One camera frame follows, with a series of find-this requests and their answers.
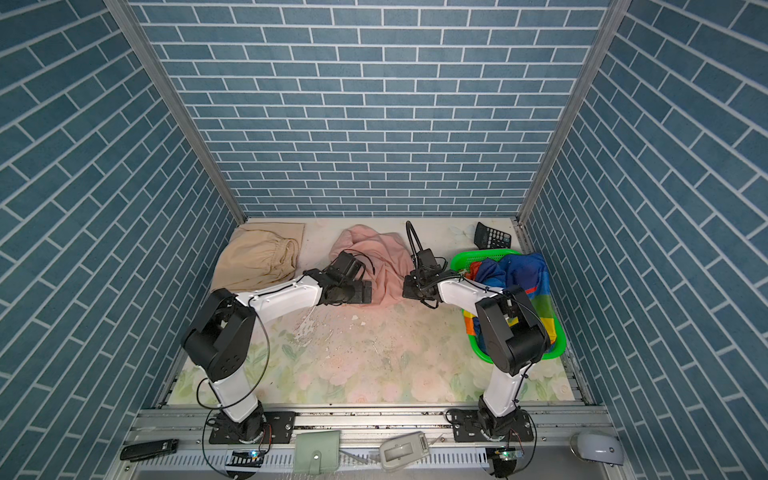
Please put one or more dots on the green plastic basket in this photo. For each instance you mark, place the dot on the green plastic basket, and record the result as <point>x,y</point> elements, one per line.
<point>558,342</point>

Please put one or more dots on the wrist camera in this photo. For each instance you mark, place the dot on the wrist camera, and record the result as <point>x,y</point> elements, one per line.
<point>346,267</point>
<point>426,263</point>

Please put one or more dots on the black calculator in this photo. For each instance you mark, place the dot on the black calculator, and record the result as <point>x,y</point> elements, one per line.
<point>487,238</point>

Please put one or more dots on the right circuit board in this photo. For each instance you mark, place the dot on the right circuit board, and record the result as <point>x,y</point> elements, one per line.
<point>503,461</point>

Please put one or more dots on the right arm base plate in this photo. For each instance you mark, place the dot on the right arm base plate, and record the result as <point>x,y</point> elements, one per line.
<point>465,426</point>

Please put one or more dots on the white computer mouse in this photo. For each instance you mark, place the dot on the white computer mouse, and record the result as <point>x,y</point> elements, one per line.
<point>597,447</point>

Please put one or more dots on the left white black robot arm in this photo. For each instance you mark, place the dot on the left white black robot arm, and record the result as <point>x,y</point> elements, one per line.
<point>219,340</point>

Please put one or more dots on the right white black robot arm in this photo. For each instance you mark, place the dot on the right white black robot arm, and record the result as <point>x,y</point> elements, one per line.
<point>514,336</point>

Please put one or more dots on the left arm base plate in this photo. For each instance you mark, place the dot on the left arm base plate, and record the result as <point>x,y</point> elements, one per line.
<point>282,427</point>

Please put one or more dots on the beige drawstring shorts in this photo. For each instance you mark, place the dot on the beige drawstring shorts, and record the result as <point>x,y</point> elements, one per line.
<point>258,255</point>

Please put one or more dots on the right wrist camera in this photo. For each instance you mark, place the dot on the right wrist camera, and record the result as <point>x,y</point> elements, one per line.
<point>426,263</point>

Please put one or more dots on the black remote control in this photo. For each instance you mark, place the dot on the black remote control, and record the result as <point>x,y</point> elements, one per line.
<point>146,450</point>

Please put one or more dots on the colourful patterned shorts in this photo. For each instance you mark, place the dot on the colourful patterned shorts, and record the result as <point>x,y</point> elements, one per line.
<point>528,288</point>

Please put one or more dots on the circuit board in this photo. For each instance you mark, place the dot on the circuit board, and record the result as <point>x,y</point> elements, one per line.
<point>243,465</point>
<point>503,461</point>

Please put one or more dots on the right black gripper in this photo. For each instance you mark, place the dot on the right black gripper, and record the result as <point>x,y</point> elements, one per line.
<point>407,291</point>

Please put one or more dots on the light green wallet pouch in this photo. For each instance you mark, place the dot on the light green wallet pouch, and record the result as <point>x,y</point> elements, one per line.
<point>317,452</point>

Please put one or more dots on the pink shorts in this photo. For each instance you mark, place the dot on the pink shorts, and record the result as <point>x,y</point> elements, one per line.
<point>385,256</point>

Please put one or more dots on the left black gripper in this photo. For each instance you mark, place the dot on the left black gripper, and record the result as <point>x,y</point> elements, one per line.
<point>359,295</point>

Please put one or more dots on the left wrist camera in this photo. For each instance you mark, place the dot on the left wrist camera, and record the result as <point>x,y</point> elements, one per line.
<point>346,267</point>

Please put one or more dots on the left circuit board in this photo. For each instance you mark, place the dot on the left circuit board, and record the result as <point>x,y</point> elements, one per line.
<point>243,465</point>

